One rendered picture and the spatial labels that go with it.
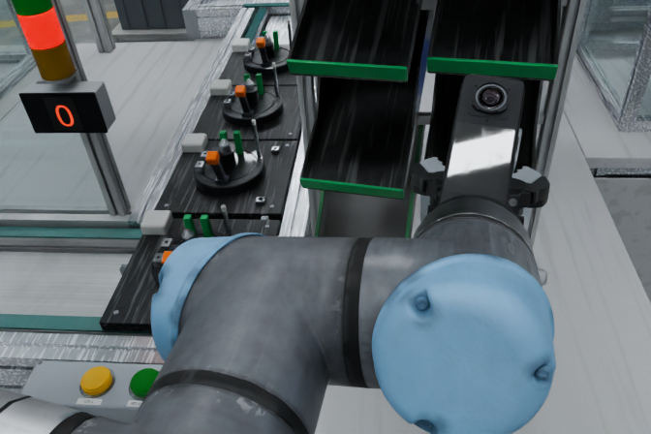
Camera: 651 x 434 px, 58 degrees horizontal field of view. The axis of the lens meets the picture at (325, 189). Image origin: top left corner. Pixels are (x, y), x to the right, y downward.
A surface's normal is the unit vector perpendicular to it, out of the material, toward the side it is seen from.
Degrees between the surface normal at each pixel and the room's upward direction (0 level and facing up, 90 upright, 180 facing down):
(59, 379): 0
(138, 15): 90
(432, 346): 65
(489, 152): 33
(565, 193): 0
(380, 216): 45
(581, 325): 0
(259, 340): 22
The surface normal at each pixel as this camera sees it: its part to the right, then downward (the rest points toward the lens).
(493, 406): -0.26, 0.22
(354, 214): -0.22, -0.13
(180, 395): -0.33, -0.82
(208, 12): -0.09, 0.62
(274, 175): -0.06, -0.79
